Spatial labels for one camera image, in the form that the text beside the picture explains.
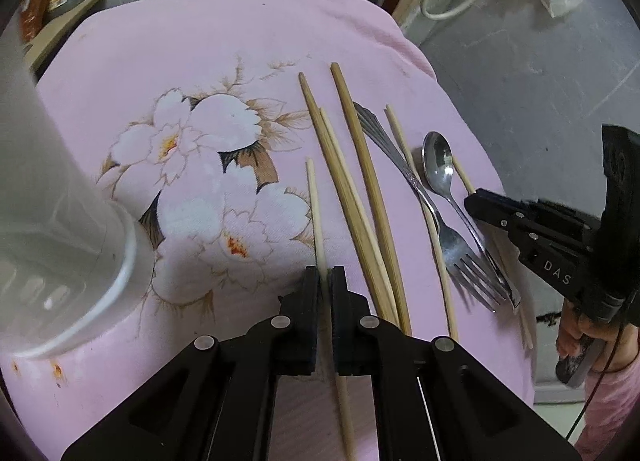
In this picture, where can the wooden shelf board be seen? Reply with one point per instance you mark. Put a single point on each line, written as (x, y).
(65, 23)

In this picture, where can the translucent white plastic container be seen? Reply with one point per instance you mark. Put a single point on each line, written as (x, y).
(50, 241)

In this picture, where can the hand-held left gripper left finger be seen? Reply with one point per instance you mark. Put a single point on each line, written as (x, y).
(307, 321)

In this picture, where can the person's right hand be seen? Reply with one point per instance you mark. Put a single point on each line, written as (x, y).
(572, 336)

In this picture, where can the silver metal fork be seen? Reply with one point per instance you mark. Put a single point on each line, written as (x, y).
(452, 241)

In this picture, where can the pink floral blanket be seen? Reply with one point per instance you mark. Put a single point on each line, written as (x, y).
(200, 41)

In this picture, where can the silver metal spoon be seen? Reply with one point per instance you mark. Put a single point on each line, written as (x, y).
(437, 161)

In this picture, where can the wide brown bamboo chopstick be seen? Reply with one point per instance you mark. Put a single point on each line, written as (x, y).
(357, 141)

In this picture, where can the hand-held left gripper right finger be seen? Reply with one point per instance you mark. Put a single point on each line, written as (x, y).
(345, 326)

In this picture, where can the thin pale wooden chopstick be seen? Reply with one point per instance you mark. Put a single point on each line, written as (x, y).
(316, 221)

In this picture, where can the person's right forearm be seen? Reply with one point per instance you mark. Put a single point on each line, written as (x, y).
(612, 406)

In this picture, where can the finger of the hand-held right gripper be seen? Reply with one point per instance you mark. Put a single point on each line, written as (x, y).
(545, 218)
(495, 216)

